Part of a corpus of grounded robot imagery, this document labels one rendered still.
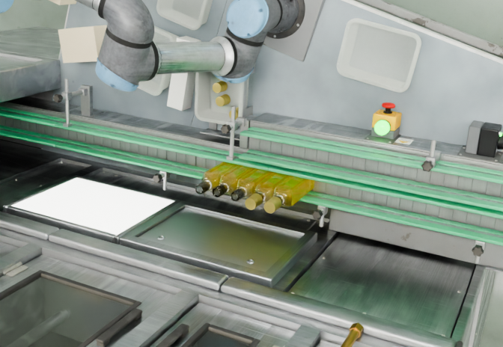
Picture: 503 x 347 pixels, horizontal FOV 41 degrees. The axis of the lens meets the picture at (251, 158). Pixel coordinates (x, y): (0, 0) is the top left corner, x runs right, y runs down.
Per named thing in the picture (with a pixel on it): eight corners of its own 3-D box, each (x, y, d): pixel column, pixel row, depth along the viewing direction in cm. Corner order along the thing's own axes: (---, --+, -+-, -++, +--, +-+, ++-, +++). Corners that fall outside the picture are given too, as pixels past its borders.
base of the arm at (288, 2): (263, -25, 205) (249, -23, 197) (305, -6, 201) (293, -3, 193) (249, 20, 212) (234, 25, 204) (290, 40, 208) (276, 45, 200)
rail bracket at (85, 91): (93, 115, 247) (51, 128, 228) (92, 70, 242) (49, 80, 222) (103, 117, 245) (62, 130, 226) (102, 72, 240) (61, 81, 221)
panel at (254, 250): (75, 182, 233) (3, 215, 204) (75, 174, 232) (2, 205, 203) (316, 241, 198) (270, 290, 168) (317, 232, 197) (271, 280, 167)
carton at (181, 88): (176, 102, 234) (166, 105, 229) (186, 36, 225) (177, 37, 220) (190, 107, 232) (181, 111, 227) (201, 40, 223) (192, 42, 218)
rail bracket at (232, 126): (236, 152, 213) (218, 163, 202) (239, 102, 208) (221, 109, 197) (245, 154, 212) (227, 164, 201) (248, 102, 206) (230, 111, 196)
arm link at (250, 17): (287, 2, 194) (267, 7, 183) (270, 43, 201) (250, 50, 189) (254, -17, 197) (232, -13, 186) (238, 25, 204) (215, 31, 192)
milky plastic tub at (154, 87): (133, 75, 241) (118, 78, 233) (147, 16, 232) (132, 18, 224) (172, 94, 235) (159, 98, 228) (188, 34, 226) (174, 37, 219)
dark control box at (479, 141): (468, 146, 194) (464, 152, 187) (473, 119, 191) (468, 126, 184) (498, 150, 191) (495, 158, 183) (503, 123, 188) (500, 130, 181)
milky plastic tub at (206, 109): (206, 114, 229) (194, 119, 222) (209, 49, 222) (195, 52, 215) (251, 122, 222) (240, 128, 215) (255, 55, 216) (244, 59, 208)
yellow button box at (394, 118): (376, 130, 205) (370, 135, 198) (379, 107, 202) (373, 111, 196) (399, 134, 202) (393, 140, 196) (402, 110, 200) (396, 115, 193)
